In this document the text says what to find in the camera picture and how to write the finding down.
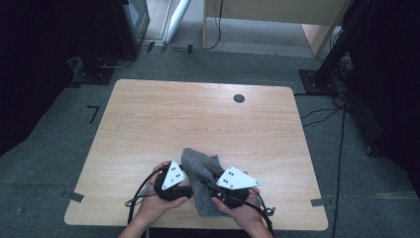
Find black metal stand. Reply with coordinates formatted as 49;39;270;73
298;0;375;97

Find person's right hand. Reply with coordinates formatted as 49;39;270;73
212;186;265;227

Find left hand-held gripper cable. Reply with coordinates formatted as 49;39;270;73
124;165;171;226

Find hand-held gripper cable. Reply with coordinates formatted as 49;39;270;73
247;187;276;236
124;165;171;226

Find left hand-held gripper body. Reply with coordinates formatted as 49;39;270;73
154;160;194;202

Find grey fuzzy cloth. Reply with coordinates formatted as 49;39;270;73
180;147;232;219

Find black stand base with cable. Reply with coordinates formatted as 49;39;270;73
70;54;135;86

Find dark curtain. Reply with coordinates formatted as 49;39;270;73
343;0;420;199
0;0;113;158

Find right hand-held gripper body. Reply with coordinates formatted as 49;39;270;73
212;166;262;209

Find long black floor cable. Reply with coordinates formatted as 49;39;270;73
331;108;347;238

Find black hanging cable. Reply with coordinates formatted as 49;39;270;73
197;0;224;52

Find right hand-held gripper cable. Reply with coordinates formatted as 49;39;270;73
247;187;276;236

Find black cabinet with glass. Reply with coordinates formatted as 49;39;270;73
110;0;152;59

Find black floor cables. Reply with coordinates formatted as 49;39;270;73
293;92;346;129

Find person's left hand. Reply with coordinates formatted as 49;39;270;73
135;161;188;221

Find light wooden desk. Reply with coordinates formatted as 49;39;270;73
201;0;353;58

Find black cable bundle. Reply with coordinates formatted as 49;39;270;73
330;53;355;108

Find white door panel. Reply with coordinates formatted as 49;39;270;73
160;0;192;44

